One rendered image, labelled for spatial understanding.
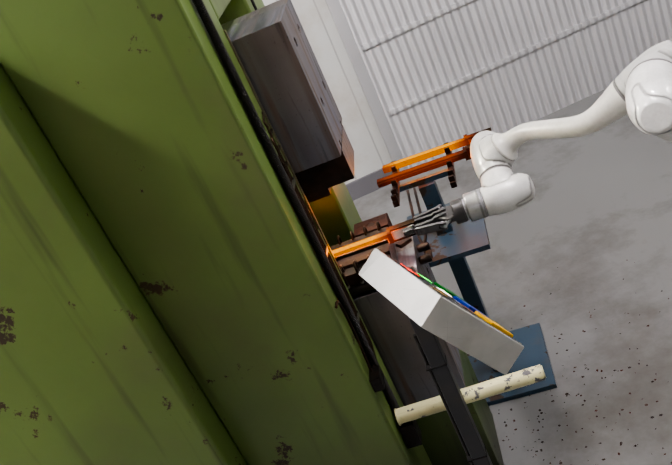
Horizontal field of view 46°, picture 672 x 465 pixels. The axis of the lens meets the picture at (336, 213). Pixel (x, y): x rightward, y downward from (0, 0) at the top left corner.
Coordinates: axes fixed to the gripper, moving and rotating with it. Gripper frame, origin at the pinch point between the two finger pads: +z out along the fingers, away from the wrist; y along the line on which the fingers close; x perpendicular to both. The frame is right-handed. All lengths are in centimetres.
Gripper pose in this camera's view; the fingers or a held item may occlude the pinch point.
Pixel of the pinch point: (403, 230)
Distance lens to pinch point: 247.6
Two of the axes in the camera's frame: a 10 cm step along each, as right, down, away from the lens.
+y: 0.2, -4.5, 8.9
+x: -3.8, -8.3, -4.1
